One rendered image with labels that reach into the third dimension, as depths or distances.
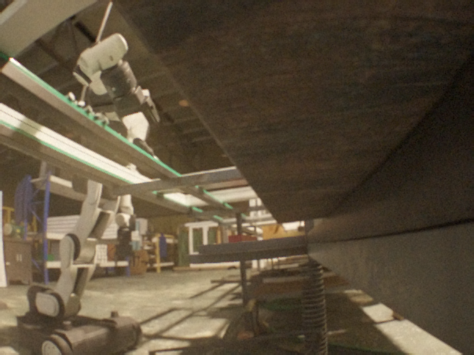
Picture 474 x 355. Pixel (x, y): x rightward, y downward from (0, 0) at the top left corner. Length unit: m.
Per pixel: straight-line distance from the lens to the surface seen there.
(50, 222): 5.93
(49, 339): 1.25
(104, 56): 0.73
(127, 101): 0.78
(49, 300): 1.52
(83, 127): 0.60
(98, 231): 1.39
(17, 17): 0.44
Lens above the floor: 0.56
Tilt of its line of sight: 16 degrees up
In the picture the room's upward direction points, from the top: 5 degrees counter-clockwise
